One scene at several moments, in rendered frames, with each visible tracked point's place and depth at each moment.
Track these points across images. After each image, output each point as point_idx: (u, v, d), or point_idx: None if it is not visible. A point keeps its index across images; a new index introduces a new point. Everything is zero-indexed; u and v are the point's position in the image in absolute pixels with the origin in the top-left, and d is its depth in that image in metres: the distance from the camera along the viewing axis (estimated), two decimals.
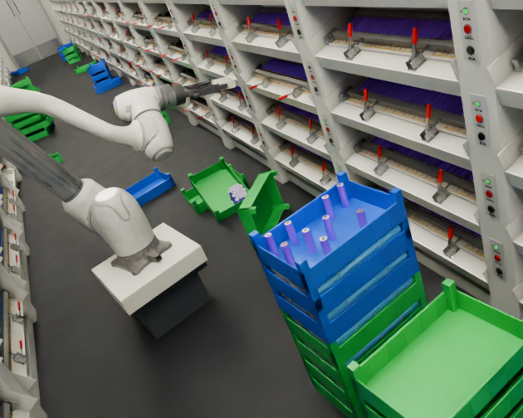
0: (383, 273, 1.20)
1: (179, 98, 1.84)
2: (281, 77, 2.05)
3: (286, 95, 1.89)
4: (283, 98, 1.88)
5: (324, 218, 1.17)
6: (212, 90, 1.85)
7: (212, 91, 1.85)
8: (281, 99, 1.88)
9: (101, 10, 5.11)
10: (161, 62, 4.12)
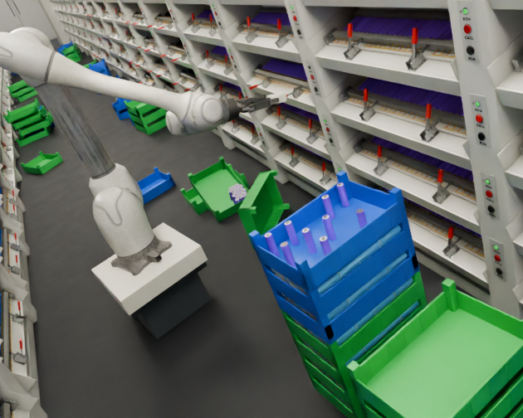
0: (383, 273, 1.20)
1: (232, 113, 1.79)
2: (281, 77, 2.05)
3: (286, 95, 1.89)
4: None
5: (324, 218, 1.17)
6: (265, 104, 1.82)
7: (265, 105, 1.82)
8: None
9: (101, 10, 5.11)
10: (161, 62, 4.12)
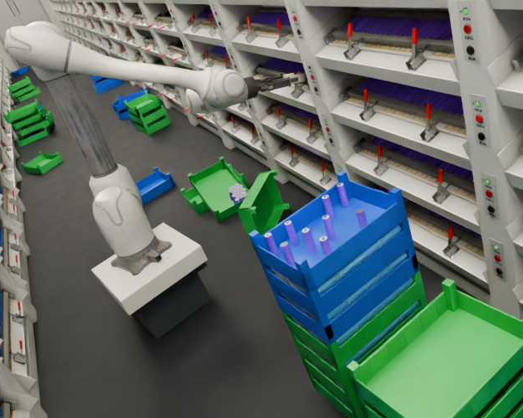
0: (383, 273, 1.20)
1: (251, 91, 1.79)
2: (284, 75, 2.05)
3: None
4: None
5: (324, 218, 1.17)
6: (284, 84, 1.81)
7: (284, 85, 1.82)
8: (295, 74, 1.87)
9: (101, 10, 5.11)
10: (161, 62, 4.12)
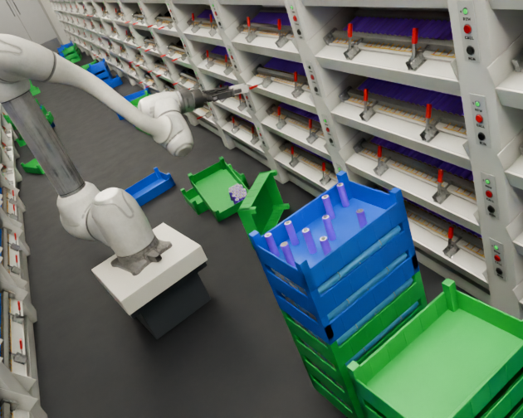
0: (383, 273, 1.20)
1: (197, 102, 2.00)
2: (284, 75, 2.05)
3: (296, 80, 1.88)
4: (295, 75, 1.88)
5: (324, 218, 1.17)
6: (227, 94, 2.03)
7: (227, 95, 2.03)
8: (295, 74, 1.87)
9: (101, 10, 5.11)
10: (161, 62, 4.12)
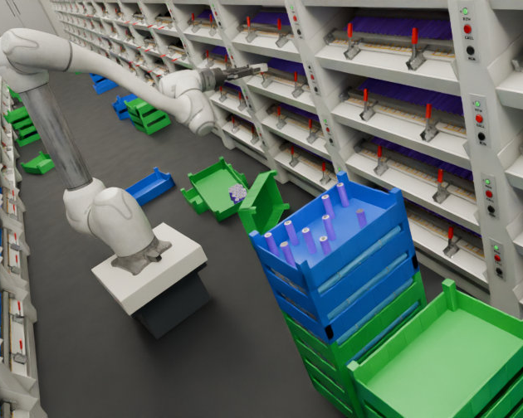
0: (383, 273, 1.20)
1: (218, 80, 2.00)
2: (285, 74, 2.05)
3: (296, 80, 1.88)
4: (295, 75, 1.88)
5: (324, 218, 1.17)
6: (247, 73, 2.03)
7: (247, 74, 2.03)
8: (295, 74, 1.87)
9: (101, 10, 5.11)
10: (161, 62, 4.12)
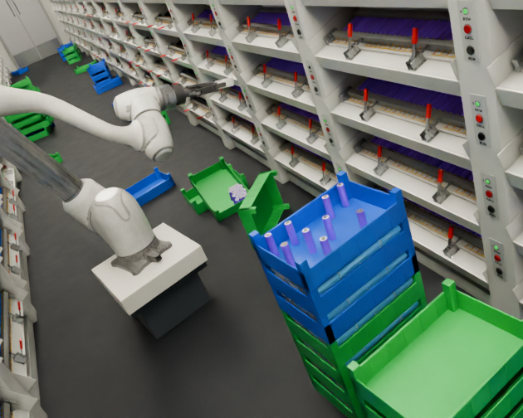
0: (383, 273, 1.20)
1: (179, 98, 1.84)
2: (285, 74, 2.05)
3: (296, 80, 1.88)
4: (295, 75, 1.88)
5: (324, 218, 1.17)
6: (212, 89, 1.87)
7: (212, 89, 1.87)
8: (295, 74, 1.87)
9: (101, 10, 5.11)
10: (161, 62, 4.12)
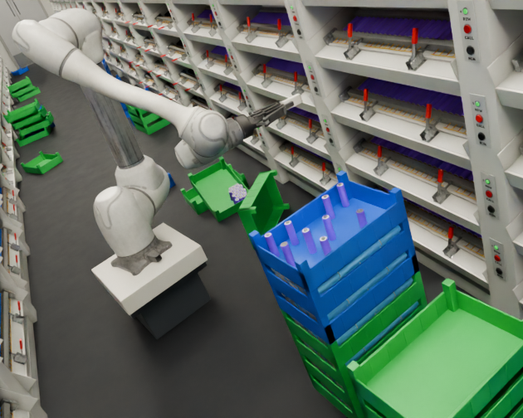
0: (383, 273, 1.20)
1: (246, 132, 1.61)
2: (285, 74, 2.05)
3: (296, 80, 1.88)
4: (295, 75, 1.88)
5: (324, 218, 1.17)
6: (280, 114, 1.63)
7: (280, 114, 1.63)
8: (295, 74, 1.87)
9: (101, 10, 5.11)
10: (161, 62, 4.12)
